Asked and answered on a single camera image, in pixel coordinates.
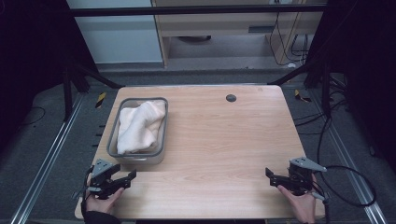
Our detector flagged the yellow black striped tape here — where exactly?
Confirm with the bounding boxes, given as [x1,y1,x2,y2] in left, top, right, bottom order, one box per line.
[94,91,107,109]
[293,89,313,104]

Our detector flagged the white towel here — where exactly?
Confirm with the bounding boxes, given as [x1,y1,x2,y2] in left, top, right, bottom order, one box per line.
[116,99,167,156]

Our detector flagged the dark curtain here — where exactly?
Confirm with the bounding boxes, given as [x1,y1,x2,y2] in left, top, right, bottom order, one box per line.
[304,0,396,174]
[0,0,98,153]

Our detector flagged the wooden desk with shelf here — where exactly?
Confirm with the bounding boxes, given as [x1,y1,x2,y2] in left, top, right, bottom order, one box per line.
[150,0,325,68]

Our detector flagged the white cabinet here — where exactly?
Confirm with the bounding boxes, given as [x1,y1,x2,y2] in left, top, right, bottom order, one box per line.
[65,0,164,65]

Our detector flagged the black horizontal frame bar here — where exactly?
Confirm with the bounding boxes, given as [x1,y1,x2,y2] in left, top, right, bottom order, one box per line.
[65,4,328,18]

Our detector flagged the metal floor rail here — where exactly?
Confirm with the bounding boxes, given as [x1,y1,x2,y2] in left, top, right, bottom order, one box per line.
[310,88,389,224]
[9,92,86,224]

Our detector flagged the black hanging cables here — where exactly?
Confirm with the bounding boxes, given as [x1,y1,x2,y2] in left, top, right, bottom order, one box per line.
[268,11,310,67]

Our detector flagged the person's right hand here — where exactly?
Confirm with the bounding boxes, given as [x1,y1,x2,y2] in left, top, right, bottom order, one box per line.
[276,174,318,224]

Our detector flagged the grey plastic bin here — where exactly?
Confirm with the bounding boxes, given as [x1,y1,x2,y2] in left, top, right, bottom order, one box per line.
[106,96,170,166]

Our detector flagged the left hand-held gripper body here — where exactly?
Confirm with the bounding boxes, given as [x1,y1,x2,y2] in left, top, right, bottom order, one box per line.
[87,158,123,201]

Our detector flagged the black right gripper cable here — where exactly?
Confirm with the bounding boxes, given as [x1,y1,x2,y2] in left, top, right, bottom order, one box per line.
[312,164,377,224]

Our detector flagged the black metal stand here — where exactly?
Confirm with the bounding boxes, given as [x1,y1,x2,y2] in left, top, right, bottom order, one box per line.
[266,57,333,119]
[61,57,126,123]

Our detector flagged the person's left hand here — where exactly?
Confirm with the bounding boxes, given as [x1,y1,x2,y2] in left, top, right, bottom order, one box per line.
[85,186,125,216]

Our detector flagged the black floor cables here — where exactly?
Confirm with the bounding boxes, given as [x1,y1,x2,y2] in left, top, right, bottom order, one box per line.
[292,74,354,164]

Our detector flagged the thin black floor cable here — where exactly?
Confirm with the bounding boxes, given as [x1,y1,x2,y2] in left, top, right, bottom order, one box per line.
[18,105,47,128]

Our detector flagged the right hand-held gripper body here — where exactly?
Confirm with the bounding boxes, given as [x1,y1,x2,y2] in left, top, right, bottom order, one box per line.
[287,156,328,198]

